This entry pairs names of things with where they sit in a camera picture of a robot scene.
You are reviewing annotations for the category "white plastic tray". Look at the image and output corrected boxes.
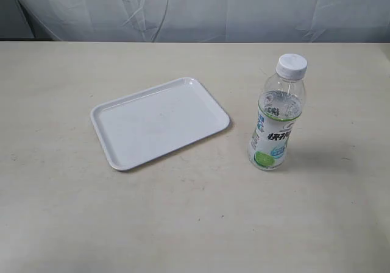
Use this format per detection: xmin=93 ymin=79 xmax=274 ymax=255
xmin=90 ymin=77 xmax=230 ymax=171

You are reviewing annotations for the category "clear lime drink bottle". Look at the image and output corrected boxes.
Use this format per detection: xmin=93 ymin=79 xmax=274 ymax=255
xmin=247 ymin=54 xmax=308 ymax=171

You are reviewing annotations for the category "white backdrop curtain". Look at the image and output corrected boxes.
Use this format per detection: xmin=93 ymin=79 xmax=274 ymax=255
xmin=1 ymin=0 xmax=389 ymax=43

